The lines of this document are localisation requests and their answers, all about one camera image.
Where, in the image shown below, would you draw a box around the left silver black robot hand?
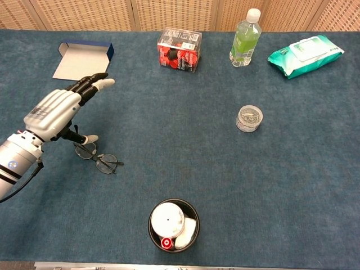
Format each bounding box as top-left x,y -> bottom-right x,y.
22,72 -> 116,145

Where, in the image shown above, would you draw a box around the wire-frame eyeglasses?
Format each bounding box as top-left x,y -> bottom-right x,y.
73,125 -> 124,175

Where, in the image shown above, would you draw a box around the open blue white cardboard box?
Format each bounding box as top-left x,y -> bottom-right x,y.
52,42 -> 115,82

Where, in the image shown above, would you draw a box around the clear box red black capsules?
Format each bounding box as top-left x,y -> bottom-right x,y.
156,27 -> 203,74

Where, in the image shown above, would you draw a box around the woven wicker folding screen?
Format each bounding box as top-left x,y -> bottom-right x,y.
0,0 -> 360,32

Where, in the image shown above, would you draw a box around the round white lidded container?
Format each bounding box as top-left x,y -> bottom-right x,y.
150,201 -> 186,239

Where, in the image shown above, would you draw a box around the black round cup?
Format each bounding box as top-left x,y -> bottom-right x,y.
147,198 -> 201,254

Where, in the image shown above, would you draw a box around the white crumpled cloth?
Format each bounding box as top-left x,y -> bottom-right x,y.
174,217 -> 197,250

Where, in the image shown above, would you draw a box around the clear jar of paper clips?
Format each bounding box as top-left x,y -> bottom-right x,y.
235,105 -> 264,133

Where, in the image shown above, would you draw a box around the clear bottle green label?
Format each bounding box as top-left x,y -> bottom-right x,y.
228,7 -> 262,68

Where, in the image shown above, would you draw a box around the green wet wipes pack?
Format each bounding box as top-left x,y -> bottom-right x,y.
267,34 -> 345,80

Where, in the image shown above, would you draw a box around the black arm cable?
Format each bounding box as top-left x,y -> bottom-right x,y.
0,160 -> 45,204

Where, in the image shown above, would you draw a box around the aluminium table edge rail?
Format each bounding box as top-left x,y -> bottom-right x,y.
34,261 -> 360,270

